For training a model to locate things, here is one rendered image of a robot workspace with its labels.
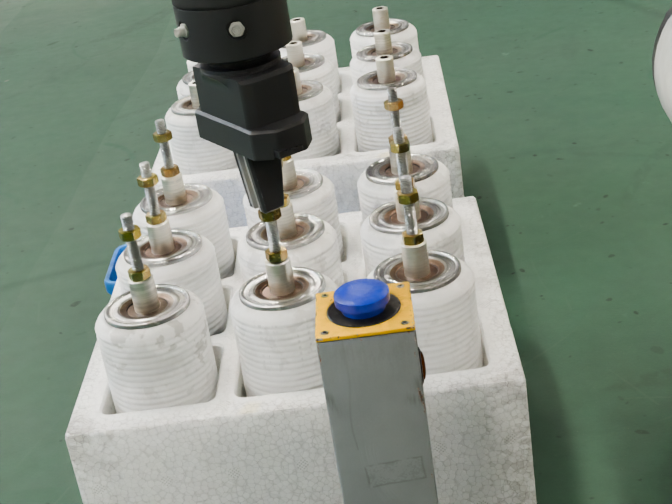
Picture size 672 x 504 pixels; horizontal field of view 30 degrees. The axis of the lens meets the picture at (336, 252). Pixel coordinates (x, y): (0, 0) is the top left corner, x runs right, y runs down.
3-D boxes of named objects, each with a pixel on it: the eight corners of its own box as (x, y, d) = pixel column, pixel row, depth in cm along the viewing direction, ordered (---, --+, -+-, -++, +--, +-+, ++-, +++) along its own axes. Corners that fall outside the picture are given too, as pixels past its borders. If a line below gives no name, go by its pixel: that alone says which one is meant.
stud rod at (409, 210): (422, 259, 107) (412, 178, 103) (410, 261, 107) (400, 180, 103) (420, 254, 108) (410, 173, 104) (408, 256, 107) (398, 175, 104)
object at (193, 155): (264, 214, 170) (241, 88, 162) (260, 245, 161) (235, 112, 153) (194, 223, 170) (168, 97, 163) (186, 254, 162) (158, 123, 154)
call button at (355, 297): (390, 298, 92) (387, 273, 91) (393, 324, 88) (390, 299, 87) (336, 305, 92) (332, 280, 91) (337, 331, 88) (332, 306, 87)
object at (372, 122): (438, 193, 168) (423, 63, 160) (443, 222, 159) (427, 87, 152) (367, 202, 169) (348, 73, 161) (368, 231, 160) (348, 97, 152)
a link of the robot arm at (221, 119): (344, 136, 100) (321, -11, 94) (241, 176, 95) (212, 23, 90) (261, 106, 109) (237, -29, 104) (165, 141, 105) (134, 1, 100)
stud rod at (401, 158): (399, 204, 118) (390, 129, 114) (406, 200, 118) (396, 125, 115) (408, 206, 117) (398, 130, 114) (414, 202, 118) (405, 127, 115)
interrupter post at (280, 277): (297, 285, 109) (292, 251, 108) (295, 298, 107) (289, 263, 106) (270, 287, 110) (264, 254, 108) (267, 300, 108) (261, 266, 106)
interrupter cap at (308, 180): (324, 170, 133) (323, 164, 133) (322, 198, 126) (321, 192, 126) (254, 178, 134) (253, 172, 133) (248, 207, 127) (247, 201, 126)
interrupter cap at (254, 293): (329, 269, 111) (327, 262, 111) (323, 309, 105) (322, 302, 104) (245, 277, 112) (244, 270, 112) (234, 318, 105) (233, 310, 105)
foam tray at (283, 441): (489, 335, 146) (475, 194, 139) (541, 551, 111) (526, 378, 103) (160, 377, 148) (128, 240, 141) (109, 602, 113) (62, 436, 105)
